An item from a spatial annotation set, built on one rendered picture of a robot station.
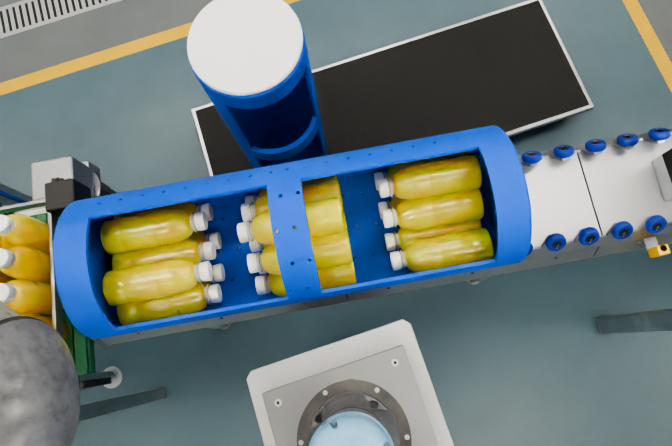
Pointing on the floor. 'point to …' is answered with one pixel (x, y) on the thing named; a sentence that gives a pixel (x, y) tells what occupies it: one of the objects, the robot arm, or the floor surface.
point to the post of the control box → (119, 403)
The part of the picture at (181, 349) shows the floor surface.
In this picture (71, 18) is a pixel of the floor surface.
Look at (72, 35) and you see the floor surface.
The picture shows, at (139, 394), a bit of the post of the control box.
